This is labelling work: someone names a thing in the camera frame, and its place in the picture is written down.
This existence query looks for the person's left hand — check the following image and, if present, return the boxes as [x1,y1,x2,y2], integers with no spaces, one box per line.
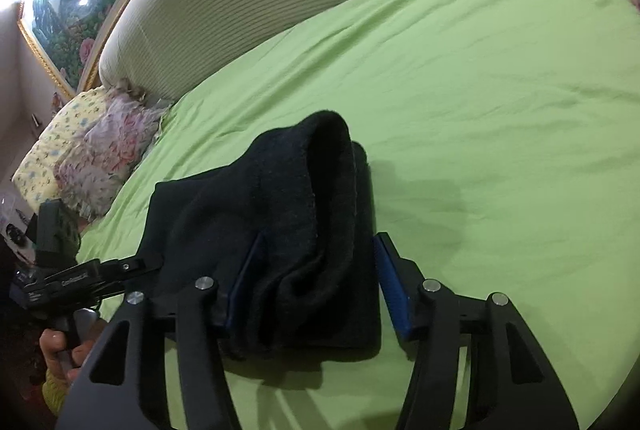
[39,327,97,386]

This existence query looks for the pink floral pillow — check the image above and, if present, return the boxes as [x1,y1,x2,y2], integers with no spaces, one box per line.
[52,92,171,218]

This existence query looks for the black fleece pants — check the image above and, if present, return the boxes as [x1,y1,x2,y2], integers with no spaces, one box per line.
[135,109,383,361]

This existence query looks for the gold framed landscape painting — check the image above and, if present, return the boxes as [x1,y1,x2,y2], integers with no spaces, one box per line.
[17,0,236,98]

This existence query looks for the yellow floral pillow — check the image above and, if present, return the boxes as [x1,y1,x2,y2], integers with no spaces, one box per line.
[11,87,118,211]

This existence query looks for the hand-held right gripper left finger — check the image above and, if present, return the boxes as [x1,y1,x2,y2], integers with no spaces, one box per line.
[55,232,266,430]

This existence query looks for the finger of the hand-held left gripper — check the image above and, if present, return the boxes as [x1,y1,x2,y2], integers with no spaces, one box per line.
[97,252,164,295]

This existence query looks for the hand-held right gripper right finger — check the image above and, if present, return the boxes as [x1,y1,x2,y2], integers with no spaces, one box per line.
[372,232,581,430]

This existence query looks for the green bed sheet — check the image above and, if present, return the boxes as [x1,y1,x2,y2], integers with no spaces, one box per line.
[75,0,640,430]

